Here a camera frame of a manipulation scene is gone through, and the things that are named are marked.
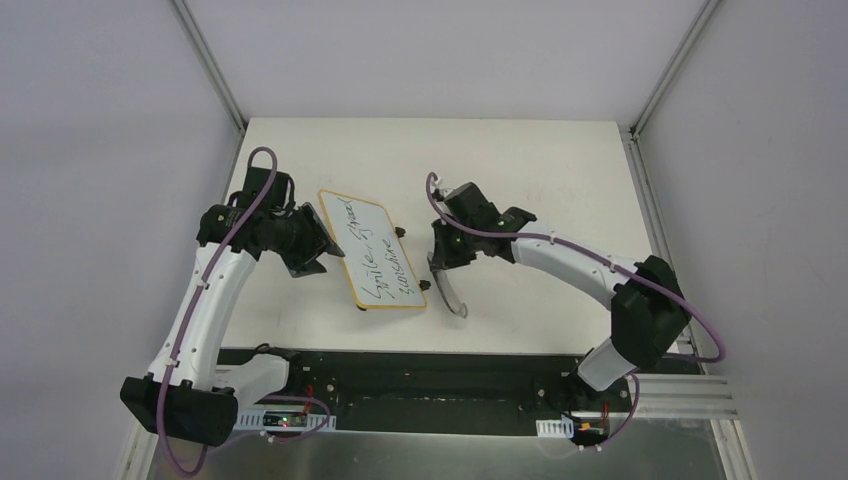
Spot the silver mesh eraser sponge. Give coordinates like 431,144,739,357
430,267,468,319

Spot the yellow framed small whiteboard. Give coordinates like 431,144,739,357
318,189,427,310

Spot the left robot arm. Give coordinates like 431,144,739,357
120,202,343,446

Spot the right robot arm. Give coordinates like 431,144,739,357
425,175,692,410

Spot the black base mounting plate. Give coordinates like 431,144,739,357
211,348,704,439

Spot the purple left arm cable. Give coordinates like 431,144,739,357
156,146,331,478

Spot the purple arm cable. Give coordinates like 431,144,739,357
156,146,331,478
425,172,727,452

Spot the left white slotted cable duct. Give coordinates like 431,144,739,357
233,409,336,433

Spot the white slotted cable duct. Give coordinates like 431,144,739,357
233,409,336,433
535,417,575,439

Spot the right aluminium frame post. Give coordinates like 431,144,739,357
619,0,724,236

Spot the aluminium frame post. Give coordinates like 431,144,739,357
168,0,248,194
619,0,724,236

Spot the right white slotted cable duct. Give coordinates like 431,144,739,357
535,417,575,439

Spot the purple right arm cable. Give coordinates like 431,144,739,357
425,172,727,452

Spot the left aluminium frame post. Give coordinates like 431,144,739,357
168,0,248,194

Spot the aluminium front frame rail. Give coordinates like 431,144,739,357
633,372,736,420

